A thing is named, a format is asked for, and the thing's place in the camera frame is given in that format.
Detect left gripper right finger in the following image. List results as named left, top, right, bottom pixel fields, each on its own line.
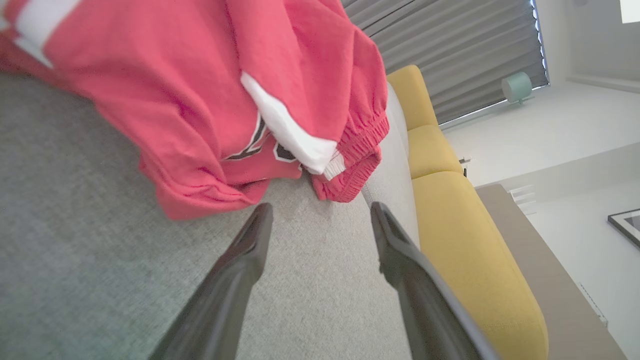
left=370, top=201, right=501, bottom=360

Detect long grey sofa seat cushion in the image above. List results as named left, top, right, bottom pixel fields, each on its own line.
left=362, top=120, right=421, bottom=248

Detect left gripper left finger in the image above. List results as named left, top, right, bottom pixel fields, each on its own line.
left=150, top=202, right=274, bottom=360

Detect red white basketball jersey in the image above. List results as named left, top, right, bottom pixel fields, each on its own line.
left=0, top=0, right=306, bottom=221

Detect narrow yellow sofa backrest cushion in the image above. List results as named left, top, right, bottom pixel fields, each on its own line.
left=407, top=124, right=464, bottom=180

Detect short grey sofa seat cushion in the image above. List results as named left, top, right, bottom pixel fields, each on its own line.
left=386, top=82, right=410, bottom=131

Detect wide yellow sofa backrest cushion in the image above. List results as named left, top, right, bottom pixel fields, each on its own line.
left=412, top=171, right=549, bottom=360

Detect yellow sofa corner backrest cushion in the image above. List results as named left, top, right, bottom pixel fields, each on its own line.
left=386, top=64, right=439, bottom=132

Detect black framed picture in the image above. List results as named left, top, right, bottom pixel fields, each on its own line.
left=607, top=208, right=640, bottom=250

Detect grey pleated curtain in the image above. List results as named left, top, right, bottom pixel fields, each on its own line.
left=340, top=0, right=551, bottom=126

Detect white slatted rack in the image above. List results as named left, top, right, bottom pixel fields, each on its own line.
left=506, top=184, right=539, bottom=216

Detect beige partition panel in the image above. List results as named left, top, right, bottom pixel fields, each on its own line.
left=475, top=183, right=628, bottom=360

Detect mint green lamp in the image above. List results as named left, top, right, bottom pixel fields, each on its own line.
left=501, top=71, right=534, bottom=106

